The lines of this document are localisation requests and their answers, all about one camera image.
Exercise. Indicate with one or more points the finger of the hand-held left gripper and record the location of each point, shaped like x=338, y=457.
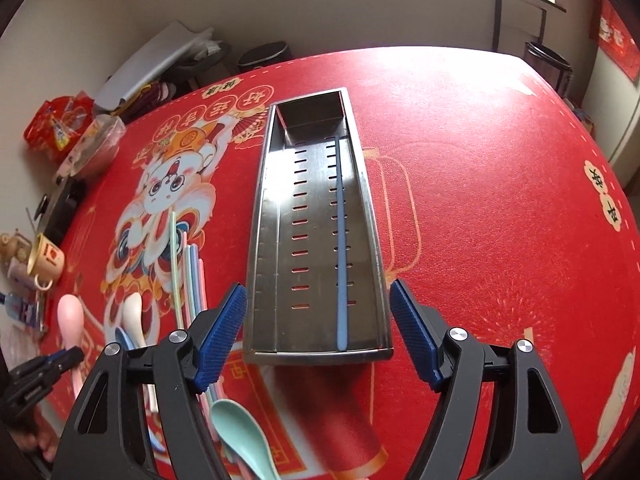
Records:
x=70, y=357

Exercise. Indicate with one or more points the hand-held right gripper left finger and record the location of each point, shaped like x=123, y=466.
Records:
x=222, y=330

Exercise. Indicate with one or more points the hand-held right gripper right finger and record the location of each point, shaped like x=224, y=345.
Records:
x=412, y=325

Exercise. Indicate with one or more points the pink spoon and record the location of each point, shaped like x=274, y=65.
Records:
x=70, y=312

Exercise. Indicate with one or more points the blue chopstick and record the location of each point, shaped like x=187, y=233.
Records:
x=341, y=260
x=192, y=285

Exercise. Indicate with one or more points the beige spoon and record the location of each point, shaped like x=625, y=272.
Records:
x=133, y=310

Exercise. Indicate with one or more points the green spoon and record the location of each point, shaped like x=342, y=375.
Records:
x=235, y=425

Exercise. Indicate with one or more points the stainless steel utensil tray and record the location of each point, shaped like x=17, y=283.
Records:
x=300, y=200

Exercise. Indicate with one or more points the person's left hand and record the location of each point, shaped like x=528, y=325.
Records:
x=47, y=449

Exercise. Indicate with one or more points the blue printed packet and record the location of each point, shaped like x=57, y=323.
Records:
x=22, y=310

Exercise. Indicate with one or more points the purple cup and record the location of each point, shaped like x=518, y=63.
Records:
x=20, y=272

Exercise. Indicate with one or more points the yellow mug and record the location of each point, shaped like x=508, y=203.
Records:
x=47, y=260

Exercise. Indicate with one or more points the brown teapot figurine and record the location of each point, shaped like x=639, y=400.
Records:
x=12, y=245

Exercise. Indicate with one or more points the red printed tablecloth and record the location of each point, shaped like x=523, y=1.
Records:
x=500, y=210

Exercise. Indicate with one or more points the black box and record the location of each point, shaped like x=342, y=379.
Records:
x=65, y=210

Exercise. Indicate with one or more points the clear plastic container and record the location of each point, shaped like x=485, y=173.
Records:
x=92, y=147

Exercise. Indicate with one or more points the red snack bag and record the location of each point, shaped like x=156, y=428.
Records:
x=55, y=125

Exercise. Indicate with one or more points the red and black cloth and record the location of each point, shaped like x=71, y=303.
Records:
x=157, y=92

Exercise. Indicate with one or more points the black chair seat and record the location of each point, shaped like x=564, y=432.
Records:
x=200, y=62

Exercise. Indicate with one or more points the black round stool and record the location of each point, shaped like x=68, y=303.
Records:
x=547, y=67
x=264, y=55

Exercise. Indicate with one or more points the dark wooden chair back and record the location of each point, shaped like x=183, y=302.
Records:
x=520, y=20

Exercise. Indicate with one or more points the red wall poster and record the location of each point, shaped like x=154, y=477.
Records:
x=617, y=35

